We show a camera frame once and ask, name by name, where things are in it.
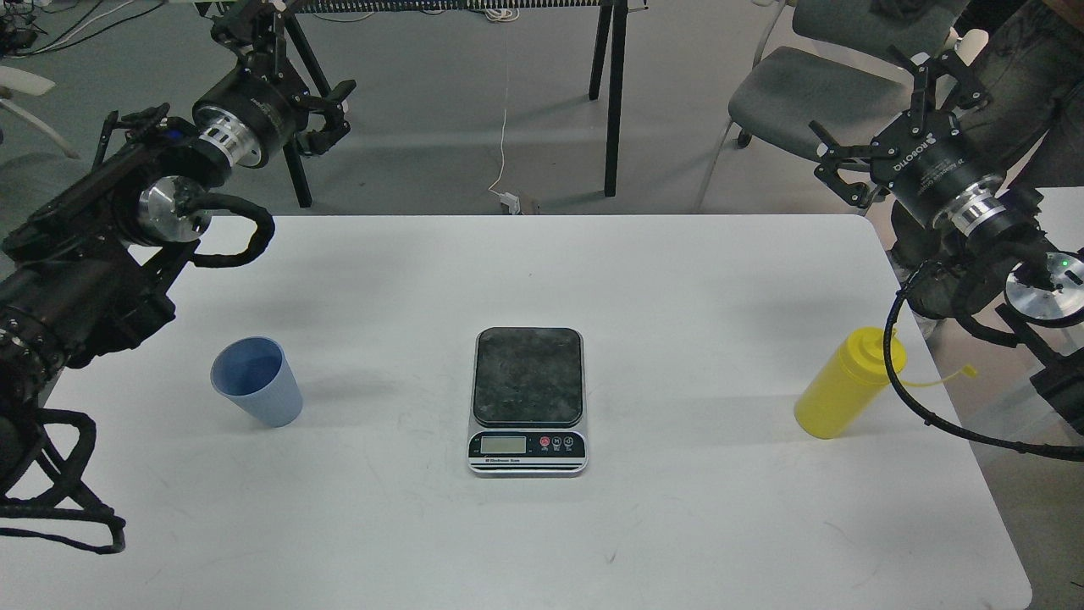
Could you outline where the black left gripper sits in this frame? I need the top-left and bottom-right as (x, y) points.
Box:
(192, 1), (357, 169)

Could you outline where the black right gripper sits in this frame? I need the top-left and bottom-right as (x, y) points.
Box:
(806, 46), (1007, 234)

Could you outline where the yellow squeeze bottle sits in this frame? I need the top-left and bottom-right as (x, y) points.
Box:
(793, 329), (978, 441)

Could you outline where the blue ribbed plastic cup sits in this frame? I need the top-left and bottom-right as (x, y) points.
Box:
(210, 336), (304, 428)

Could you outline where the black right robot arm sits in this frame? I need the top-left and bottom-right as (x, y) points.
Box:
(810, 47), (1081, 430)

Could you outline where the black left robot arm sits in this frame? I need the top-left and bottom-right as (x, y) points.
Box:
(3, 1), (356, 506)

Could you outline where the digital kitchen scale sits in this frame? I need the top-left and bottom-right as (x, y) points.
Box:
(466, 327), (589, 478)

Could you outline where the grey office chair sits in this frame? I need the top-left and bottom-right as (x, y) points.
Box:
(728, 1), (990, 182)

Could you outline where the white side table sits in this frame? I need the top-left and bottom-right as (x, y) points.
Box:
(1037, 186), (1083, 254)

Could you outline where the white power adapter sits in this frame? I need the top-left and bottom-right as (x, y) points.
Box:
(498, 191), (541, 215)

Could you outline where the black trestle table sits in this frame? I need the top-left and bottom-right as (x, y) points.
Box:
(271, 1), (633, 209)

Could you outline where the white hanging cable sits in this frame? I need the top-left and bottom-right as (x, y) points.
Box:
(488, 8), (514, 197)

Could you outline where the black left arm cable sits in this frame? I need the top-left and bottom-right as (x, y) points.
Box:
(0, 193), (276, 556)

